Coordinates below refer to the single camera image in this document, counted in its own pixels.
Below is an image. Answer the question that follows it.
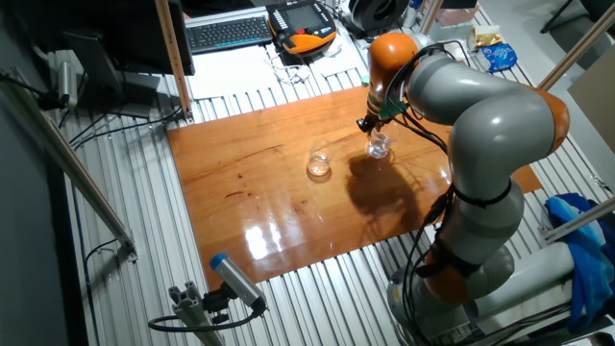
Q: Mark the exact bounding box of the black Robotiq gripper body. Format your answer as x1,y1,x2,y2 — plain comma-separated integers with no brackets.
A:
363,108,388,130

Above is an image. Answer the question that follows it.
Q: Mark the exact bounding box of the clear glass mug with handle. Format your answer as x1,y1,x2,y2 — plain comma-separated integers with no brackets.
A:
365,119,402,160

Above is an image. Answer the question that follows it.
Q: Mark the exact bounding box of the clear glass tumbler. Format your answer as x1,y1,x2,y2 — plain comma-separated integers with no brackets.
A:
306,137,337,178

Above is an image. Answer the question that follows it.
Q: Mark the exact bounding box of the small white paper sheet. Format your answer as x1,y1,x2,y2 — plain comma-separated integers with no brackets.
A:
314,45,369,79

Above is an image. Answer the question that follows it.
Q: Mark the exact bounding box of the black round spool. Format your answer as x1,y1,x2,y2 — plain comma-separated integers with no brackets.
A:
348,0,410,36

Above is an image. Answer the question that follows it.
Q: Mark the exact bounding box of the orange black teach pendant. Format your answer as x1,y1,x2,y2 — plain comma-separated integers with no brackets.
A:
266,0,338,57

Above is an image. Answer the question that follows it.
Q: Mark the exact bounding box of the pale grey box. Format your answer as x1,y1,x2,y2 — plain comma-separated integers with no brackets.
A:
427,21,471,43

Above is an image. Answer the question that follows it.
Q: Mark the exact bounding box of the pink box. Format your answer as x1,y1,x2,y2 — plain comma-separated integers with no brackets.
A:
434,2,480,28

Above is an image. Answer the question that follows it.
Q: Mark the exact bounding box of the wooden board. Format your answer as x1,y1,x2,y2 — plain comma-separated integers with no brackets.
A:
166,85,543,292

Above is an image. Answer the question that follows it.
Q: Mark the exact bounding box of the blue tissue pack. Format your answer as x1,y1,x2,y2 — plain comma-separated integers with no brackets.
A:
478,42,519,73

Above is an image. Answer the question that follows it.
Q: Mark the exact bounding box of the gold foil packet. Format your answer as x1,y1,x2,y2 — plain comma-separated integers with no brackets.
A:
468,24,504,49

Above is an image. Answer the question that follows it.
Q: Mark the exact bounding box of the large white paper sheet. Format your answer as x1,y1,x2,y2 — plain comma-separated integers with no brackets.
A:
185,45,285,101

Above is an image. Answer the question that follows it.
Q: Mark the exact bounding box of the black keyboard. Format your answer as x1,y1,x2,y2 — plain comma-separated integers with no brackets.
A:
184,14,274,55

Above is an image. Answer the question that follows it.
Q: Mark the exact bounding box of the brown flat panel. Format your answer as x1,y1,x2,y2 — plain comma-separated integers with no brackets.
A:
567,45,615,155

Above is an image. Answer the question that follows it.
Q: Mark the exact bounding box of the black monitor with stand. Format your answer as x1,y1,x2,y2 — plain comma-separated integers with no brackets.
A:
13,0,196,120

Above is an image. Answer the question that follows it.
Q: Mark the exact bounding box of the short aluminium profile piece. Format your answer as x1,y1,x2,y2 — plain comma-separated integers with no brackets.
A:
167,281,227,346

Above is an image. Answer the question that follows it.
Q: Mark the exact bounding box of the blue cloth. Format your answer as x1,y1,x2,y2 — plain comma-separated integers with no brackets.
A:
544,191,615,335

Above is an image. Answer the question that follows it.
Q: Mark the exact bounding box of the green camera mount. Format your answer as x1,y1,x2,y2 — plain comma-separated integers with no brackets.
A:
360,74,409,121

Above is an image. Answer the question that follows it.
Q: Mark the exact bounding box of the white charger cable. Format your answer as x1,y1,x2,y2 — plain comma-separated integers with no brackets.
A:
266,52,300,87

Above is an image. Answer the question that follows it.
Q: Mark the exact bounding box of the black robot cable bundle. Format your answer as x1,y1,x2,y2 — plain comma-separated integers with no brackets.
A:
383,41,475,346

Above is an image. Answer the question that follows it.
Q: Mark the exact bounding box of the black monitor cable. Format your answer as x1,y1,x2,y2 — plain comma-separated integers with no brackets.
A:
66,104,185,151

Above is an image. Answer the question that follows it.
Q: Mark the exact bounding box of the silver camera with blue cap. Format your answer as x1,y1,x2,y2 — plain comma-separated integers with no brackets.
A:
209,252,268,313

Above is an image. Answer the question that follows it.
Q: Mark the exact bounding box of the slanted aluminium frame beam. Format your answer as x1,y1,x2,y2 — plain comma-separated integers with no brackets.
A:
537,2,615,92

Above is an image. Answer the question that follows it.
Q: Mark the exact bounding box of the short aluminium frame beam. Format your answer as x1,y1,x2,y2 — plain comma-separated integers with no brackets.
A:
542,196,615,244

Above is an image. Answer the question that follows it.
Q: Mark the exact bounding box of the black camera clamp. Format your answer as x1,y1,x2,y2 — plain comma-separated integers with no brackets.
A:
201,283,233,326

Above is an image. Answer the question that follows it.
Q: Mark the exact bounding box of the black camera cable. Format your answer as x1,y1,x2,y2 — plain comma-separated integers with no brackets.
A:
147,307,266,334

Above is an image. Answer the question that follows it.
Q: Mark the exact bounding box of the long aluminium frame beam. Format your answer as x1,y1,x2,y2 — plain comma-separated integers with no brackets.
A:
0,66,139,264

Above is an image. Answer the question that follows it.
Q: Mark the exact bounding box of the small silver camera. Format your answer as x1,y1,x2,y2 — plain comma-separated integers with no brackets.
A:
56,60,80,111

